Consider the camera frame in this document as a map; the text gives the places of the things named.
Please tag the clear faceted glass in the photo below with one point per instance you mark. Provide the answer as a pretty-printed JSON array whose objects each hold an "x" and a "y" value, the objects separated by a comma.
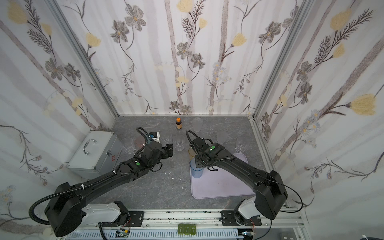
[
  {"x": 241, "y": 144},
  {"x": 128, "y": 145},
  {"x": 167, "y": 139},
  {"x": 179, "y": 142}
]

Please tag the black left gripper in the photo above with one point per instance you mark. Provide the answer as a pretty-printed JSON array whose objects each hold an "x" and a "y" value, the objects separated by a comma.
[{"x": 167, "y": 150}]

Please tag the yellow plastic cup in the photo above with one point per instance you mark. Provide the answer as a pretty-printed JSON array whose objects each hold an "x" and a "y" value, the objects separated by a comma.
[{"x": 191, "y": 153}]

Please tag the pink plastic cup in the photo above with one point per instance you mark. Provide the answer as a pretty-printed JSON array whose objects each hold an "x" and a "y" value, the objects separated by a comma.
[{"x": 140, "y": 141}]

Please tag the aluminium rail frame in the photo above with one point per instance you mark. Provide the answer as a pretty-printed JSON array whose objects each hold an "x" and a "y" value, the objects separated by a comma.
[{"x": 196, "y": 225}]

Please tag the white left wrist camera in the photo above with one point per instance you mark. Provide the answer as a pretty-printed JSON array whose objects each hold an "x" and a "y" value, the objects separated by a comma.
[{"x": 155, "y": 136}]

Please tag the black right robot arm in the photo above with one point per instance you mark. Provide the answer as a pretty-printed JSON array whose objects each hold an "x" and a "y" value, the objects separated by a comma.
[{"x": 270, "y": 192}]

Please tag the frosted dimpled clear cup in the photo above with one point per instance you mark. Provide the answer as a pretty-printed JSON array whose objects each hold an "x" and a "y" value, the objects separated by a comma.
[
  {"x": 222, "y": 137},
  {"x": 197, "y": 124}
]

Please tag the blue plastic cup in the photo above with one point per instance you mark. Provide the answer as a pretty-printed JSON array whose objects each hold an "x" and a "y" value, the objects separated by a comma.
[{"x": 195, "y": 171}]

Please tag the brown bottle orange cap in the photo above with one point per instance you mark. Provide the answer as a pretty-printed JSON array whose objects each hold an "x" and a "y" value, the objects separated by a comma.
[{"x": 179, "y": 123}]

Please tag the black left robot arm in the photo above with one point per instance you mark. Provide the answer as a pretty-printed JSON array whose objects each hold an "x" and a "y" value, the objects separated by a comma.
[{"x": 68, "y": 208}]

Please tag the lilac plastic tray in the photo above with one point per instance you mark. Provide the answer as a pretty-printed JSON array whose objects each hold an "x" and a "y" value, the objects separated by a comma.
[{"x": 218, "y": 184}]

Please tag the green connector block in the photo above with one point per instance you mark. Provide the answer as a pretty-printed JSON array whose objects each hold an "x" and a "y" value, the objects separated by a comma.
[{"x": 187, "y": 229}]

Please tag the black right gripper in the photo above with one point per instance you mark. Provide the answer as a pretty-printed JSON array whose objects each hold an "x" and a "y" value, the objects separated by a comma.
[{"x": 194, "y": 142}]

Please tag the silver metal case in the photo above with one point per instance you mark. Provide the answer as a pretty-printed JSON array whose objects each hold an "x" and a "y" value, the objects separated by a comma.
[{"x": 97, "y": 155}]

